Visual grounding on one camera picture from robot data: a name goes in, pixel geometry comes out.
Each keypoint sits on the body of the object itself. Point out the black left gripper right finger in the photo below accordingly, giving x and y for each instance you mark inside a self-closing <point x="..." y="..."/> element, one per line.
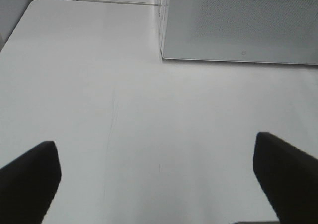
<point x="288" y="178"/>

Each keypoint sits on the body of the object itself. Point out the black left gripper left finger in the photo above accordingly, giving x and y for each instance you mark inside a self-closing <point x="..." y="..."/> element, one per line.
<point x="28" y="185"/>

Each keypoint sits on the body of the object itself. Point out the white microwave door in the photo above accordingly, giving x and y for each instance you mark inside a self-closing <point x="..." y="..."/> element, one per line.
<point x="266" y="31"/>

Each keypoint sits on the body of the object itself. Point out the white microwave oven body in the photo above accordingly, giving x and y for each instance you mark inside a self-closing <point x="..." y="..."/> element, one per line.
<point x="161" y="22"/>

